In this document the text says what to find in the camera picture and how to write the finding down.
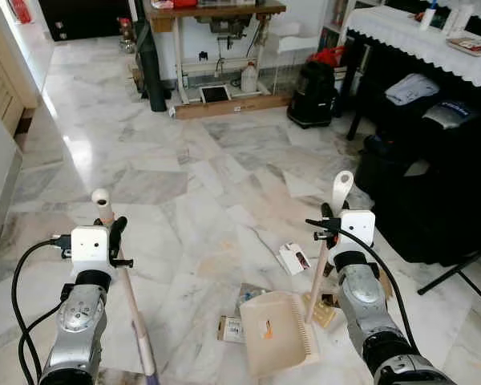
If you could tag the yellow brown paper scrap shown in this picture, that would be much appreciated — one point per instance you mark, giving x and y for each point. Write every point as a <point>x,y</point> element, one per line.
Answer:
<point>325,313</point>

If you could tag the white bottle blue cap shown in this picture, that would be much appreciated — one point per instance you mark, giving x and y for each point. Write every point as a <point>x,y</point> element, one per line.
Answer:
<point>429,16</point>

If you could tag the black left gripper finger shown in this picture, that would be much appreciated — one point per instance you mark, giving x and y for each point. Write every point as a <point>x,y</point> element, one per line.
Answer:
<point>119,234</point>

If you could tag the wooden top work table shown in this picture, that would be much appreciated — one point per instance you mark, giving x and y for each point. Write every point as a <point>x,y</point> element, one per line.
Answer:
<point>216,11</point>

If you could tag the white printed card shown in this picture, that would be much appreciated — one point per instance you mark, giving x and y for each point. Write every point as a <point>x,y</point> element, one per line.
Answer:
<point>293,258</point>

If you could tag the black bag blue print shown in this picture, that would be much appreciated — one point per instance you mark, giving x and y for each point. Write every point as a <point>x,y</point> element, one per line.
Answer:
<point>453,115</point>

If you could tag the red object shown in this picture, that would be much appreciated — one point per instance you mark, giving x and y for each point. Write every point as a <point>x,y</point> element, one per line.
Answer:
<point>20,10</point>

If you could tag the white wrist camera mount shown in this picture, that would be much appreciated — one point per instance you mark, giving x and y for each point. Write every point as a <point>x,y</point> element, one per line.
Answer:
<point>90,245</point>
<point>357,228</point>

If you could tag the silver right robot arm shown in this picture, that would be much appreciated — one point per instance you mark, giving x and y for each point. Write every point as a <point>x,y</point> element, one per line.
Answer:
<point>365,309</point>

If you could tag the red cloth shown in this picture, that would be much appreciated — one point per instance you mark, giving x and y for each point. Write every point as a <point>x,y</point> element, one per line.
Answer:
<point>329,54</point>

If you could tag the large black bag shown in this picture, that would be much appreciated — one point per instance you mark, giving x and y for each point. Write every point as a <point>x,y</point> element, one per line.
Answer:
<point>433,200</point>

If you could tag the tall black tube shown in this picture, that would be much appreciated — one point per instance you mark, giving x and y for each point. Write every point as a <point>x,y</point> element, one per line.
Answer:
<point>152,68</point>

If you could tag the white framed tablet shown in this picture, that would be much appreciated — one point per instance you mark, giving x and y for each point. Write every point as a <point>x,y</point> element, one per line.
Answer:
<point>215,94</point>

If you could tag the black stand legs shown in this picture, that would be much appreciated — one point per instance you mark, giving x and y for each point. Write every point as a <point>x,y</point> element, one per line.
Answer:
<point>457,273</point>

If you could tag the black low cabinet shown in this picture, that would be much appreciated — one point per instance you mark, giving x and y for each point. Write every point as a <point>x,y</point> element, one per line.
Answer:
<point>88,16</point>

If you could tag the colourful book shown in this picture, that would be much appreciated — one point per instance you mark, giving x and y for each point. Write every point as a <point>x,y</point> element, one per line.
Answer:
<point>474,46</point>

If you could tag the black canister vacuum cleaner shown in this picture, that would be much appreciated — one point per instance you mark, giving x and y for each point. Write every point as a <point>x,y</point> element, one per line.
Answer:
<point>313,92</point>

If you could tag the folded white grey cloth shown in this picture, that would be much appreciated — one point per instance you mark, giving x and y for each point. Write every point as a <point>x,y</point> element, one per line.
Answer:
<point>413,88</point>

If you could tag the black table leg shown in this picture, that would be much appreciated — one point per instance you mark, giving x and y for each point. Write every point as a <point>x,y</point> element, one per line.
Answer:
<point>357,96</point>

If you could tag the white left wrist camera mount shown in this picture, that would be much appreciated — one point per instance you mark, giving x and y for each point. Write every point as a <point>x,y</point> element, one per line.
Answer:
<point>90,245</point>

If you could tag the white lace tablecloth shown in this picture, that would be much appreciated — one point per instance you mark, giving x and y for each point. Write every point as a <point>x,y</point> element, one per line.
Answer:
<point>433,52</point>

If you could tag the dark printed paper scrap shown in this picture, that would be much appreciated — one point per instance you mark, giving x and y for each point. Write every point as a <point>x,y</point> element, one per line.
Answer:
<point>251,290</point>

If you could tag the wooden floor board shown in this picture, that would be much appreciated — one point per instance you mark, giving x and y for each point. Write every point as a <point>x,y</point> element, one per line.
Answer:
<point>240,105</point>

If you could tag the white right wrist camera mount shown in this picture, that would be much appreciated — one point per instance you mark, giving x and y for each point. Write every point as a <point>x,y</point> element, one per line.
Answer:
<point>357,228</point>

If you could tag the white plastic jug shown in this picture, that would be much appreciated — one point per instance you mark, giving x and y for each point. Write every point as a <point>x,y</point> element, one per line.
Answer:
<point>248,79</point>

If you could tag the small white printed box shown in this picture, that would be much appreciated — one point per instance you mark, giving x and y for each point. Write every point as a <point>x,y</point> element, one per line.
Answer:
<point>231,329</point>

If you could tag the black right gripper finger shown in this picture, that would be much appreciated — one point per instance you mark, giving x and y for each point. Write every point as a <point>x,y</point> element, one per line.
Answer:
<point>328,212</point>

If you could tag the wooden slatted door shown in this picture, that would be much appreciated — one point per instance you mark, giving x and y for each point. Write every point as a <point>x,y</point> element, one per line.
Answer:
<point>4,88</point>

